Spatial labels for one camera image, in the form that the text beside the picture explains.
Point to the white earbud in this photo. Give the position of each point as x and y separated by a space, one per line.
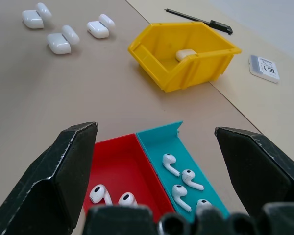
188 176
203 204
127 199
96 193
168 160
179 192

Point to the black pen-shaped tool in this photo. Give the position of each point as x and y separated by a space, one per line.
218 25

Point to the teal plastic tray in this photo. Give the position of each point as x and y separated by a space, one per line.
159 144

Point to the yellow plastic bin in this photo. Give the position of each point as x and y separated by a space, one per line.
159 41

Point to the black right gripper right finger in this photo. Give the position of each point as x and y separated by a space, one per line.
257 166

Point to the white electronic label tag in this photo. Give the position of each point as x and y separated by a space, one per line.
265 68

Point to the red plastic tray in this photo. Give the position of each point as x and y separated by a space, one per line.
122 166

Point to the white earbud case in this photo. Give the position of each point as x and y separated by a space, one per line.
33 19
183 54
98 28
58 42

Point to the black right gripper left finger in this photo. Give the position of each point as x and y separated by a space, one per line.
46 176

